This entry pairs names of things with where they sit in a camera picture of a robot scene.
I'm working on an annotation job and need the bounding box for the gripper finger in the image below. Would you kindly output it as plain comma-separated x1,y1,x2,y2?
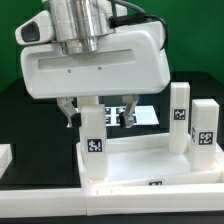
57,97,82,128
119,95,139,128

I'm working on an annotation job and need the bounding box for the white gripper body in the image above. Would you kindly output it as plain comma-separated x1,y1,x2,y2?
15,11,170,99

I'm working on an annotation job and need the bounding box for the white desk top tray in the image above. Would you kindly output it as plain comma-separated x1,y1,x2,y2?
76,133,224,188

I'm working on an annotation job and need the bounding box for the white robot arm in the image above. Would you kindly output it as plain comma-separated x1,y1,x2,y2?
15,0,170,128

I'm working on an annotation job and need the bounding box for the white marker sheet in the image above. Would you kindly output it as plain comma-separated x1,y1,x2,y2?
67,105,159,127

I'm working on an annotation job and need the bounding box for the white left fence block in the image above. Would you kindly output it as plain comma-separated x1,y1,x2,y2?
0,144,12,178

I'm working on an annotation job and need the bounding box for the white front fence rail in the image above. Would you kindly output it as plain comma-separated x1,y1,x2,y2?
0,183,224,218

